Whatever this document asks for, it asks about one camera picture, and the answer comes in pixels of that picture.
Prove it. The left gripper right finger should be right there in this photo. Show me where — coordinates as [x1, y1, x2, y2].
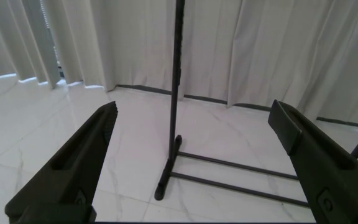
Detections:
[267, 99, 358, 224]

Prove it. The black clothes rack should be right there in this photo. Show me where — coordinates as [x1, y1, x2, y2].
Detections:
[154, 0, 358, 208]

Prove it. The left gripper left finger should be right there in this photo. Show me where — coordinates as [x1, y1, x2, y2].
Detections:
[4, 101, 119, 224]

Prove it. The white curtain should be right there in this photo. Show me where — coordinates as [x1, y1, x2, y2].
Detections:
[42, 0, 358, 125]
[0, 0, 61, 90]

